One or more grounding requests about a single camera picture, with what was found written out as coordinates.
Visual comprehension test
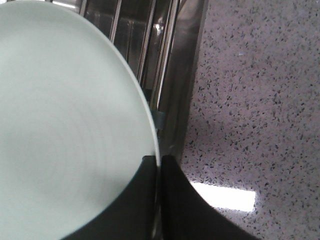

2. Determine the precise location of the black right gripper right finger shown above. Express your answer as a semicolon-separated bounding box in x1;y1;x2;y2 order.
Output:
161;155;257;240

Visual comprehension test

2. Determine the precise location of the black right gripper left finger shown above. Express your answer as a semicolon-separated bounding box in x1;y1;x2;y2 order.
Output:
64;155;158;240

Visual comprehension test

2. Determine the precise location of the light green round plate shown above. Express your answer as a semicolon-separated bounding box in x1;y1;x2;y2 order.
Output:
0;0;159;240

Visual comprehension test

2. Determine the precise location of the teal roll-up drying rack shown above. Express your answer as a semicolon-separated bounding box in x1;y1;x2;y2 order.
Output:
76;0;180;130

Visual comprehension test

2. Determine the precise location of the stainless steel sink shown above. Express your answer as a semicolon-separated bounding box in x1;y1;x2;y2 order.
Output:
55;0;208;160

